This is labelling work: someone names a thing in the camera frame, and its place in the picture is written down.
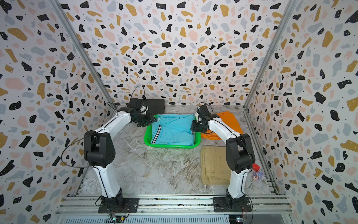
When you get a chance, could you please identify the teal pants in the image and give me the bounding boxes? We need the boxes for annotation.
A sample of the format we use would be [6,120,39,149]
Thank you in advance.
[150,114,195,146]

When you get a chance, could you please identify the orange pants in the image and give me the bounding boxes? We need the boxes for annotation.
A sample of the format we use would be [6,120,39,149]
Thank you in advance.
[201,111,244,140]

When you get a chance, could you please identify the khaki pants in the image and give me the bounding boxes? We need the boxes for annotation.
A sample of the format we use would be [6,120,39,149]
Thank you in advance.
[200,146,232,186]

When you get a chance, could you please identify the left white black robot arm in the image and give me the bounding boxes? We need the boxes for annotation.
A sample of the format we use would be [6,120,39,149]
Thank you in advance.
[84,99,156,208]

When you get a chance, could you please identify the black case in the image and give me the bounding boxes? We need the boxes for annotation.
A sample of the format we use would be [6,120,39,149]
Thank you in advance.
[127,98,165,115]

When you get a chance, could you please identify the small red box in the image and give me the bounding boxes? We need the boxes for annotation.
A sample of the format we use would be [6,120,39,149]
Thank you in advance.
[252,163,261,172]

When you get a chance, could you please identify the small colourful toy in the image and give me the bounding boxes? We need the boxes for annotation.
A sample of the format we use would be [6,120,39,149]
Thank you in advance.
[252,170,266,181]

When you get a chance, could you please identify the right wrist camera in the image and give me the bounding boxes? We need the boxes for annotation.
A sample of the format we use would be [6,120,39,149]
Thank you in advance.
[195,113,201,122]

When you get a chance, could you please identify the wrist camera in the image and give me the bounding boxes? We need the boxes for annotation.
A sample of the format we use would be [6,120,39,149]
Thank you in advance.
[195,113,201,122]
[140,105,149,114]

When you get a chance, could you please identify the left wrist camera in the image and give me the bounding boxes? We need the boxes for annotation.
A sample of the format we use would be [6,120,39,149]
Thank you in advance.
[140,105,149,114]

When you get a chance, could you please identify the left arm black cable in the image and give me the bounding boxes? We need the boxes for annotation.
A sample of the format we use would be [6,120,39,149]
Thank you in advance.
[61,137,94,169]

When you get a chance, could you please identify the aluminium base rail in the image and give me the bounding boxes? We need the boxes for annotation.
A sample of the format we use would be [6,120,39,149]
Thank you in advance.
[55,195,295,224]

